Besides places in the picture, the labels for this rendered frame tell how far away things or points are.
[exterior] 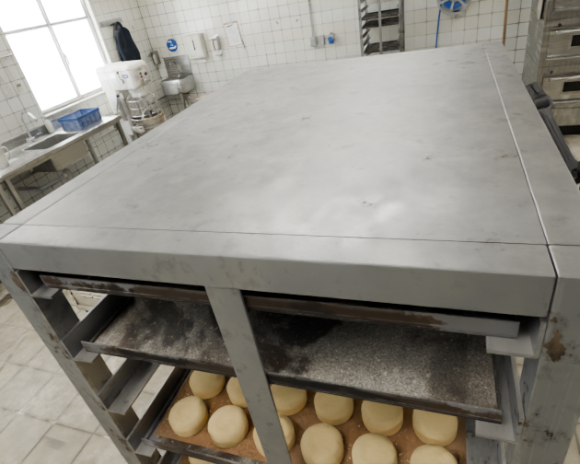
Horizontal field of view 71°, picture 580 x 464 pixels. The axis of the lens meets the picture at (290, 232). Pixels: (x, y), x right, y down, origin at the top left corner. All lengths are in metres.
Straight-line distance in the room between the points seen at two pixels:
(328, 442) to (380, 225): 0.32
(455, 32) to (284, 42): 2.28
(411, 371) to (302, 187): 0.18
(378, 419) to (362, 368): 0.17
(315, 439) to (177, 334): 0.21
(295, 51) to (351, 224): 6.16
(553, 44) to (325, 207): 4.90
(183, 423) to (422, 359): 0.33
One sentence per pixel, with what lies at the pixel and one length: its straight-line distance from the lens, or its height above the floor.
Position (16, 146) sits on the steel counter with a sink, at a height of 0.89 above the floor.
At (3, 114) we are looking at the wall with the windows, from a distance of 5.54.
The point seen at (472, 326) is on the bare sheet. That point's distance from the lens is 0.29.
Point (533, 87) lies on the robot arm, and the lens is 2.32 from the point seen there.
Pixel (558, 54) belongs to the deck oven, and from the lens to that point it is 5.19.
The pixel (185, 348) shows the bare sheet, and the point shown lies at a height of 1.67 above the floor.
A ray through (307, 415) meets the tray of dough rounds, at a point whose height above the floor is 1.49.
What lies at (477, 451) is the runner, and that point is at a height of 1.58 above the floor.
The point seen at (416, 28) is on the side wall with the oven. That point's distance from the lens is 6.08.
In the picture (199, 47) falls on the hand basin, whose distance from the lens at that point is 6.92.
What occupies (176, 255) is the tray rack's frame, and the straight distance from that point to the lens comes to 0.30.
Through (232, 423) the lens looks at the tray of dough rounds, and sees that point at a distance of 0.57.
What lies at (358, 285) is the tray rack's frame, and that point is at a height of 1.80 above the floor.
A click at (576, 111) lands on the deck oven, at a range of 5.44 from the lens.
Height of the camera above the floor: 1.97
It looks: 32 degrees down
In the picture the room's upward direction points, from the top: 11 degrees counter-clockwise
